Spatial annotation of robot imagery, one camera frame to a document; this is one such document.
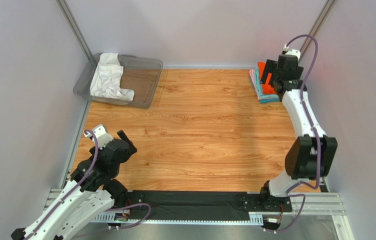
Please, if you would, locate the orange t shirt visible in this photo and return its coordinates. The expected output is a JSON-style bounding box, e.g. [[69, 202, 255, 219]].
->
[[257, 60, 276, 95]]

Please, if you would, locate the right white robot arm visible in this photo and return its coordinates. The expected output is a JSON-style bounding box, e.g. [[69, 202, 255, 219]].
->
[[261, 50, 338, 198]]

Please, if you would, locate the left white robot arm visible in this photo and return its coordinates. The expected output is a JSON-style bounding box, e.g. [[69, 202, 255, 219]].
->
[[11, 125, 137, 240]]

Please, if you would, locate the pink folded t shirt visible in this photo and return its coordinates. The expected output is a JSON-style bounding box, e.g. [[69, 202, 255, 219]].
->
[[249, 67, 279, 104]]

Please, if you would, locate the dark teal folded t shirt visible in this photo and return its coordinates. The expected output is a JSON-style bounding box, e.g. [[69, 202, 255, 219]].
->
[[259, 98, 280, 104]]

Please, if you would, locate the white t shirt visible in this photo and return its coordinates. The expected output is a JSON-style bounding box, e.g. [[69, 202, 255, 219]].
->
[[89, 52, 135, 101]]

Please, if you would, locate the clear plastic bin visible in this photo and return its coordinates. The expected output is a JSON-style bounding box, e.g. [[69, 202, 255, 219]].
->
[[73, 53, 163, 109]]

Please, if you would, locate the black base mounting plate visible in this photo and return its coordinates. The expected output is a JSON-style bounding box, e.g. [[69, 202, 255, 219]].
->
[[114, 190, 293, 221]]

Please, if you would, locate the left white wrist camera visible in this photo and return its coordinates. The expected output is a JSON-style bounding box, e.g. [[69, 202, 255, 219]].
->
[[83, 124, 113, 150]]

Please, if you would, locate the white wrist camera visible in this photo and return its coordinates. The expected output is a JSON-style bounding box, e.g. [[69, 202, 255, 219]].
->
[[282, 44, 301, 61], [83, 124, 113, 150]]

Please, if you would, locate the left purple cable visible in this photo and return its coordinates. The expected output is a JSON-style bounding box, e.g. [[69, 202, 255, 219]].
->
[[21, 129, 152, 240]]

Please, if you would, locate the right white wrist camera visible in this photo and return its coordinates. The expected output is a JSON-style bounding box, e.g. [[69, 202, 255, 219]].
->
[[282, 44, 301, 61]]

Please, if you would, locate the right corner aluminium post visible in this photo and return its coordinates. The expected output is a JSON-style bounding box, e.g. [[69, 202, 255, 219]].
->
[[300, 0, 337, 60]]

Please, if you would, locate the corner aluminium post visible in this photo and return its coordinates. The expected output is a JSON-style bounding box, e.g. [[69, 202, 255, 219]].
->
[[300, 0, 337, 60], [56, 0, 96, 63]]

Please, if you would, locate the aluminium frame rail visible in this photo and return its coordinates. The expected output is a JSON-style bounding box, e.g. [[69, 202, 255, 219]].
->
[[43, 189, 351, 239]]

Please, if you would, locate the left corner aluminium post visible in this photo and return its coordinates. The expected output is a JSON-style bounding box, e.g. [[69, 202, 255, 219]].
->
[[56, 0, 96, 63]]

